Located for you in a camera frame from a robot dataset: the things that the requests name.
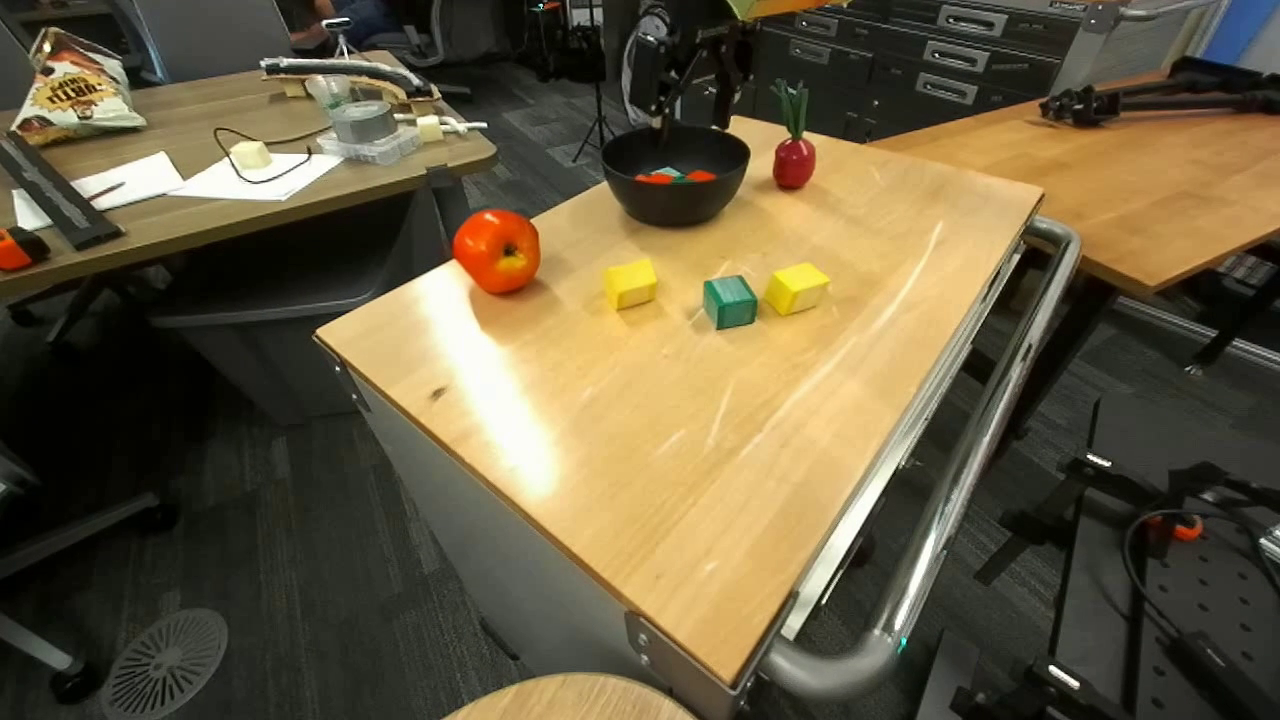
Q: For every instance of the wooden office desk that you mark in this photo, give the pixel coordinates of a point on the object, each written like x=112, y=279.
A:
x=183, y=120

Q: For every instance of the steel tool cart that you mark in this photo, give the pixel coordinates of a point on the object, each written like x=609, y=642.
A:
x=652, y=498

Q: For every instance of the black pegboard base plate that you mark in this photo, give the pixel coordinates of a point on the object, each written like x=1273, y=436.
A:
x=1145, y=630

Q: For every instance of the yellow block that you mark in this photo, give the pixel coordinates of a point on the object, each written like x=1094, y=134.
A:
x=631, y=286
x=795, y=291

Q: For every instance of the small orange block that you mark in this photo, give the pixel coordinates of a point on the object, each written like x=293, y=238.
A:
x=700, y=177

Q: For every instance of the white paper sheets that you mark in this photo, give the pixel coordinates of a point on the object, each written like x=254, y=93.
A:
x=150, y=177

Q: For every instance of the red toy radish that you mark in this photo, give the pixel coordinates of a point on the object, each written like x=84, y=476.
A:
x=795, y=153

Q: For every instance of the black bowl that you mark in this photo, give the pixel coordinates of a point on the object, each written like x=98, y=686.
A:
x=676, y=207

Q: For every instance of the chip bag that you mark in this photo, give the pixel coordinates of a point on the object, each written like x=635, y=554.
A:
x=73, y=88

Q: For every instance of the large teal block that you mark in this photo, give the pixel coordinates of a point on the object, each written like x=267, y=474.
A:
x=728, y=302

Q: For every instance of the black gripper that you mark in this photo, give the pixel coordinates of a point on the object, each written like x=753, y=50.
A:
x=684, y=66

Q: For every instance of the orange red toy apple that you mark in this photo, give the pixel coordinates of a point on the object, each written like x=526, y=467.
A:
x=497, y=251

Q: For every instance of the round wooden stool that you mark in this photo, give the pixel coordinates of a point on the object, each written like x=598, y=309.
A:
x=572, y=696

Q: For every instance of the grey drawer cabinet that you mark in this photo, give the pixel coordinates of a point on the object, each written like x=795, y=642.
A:
x=893, y=66

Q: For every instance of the black keyboard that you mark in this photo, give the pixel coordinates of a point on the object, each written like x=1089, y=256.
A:
x=70, y=215

